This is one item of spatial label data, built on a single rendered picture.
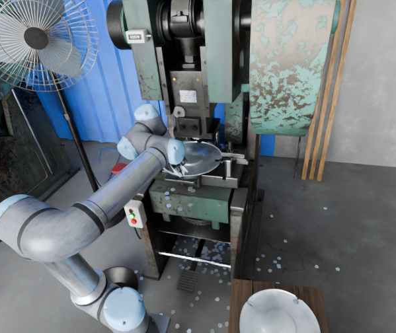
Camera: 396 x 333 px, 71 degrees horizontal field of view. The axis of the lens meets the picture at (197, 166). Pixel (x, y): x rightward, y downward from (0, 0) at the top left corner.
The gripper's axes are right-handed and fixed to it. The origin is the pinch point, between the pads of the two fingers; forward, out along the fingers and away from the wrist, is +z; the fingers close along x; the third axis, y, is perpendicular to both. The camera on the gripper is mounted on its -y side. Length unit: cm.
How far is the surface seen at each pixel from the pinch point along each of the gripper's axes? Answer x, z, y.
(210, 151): 18.9, 7.9, -8.2
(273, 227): 36, 97, -4
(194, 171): 5.4, 3.2, 1.1
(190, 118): 17.3, -13.1, -10.0
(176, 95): 18.1, -22.6, -16.1
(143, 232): -30.6, 31.1, -15.2
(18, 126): -64, -5, -147
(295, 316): 0, 43, 57
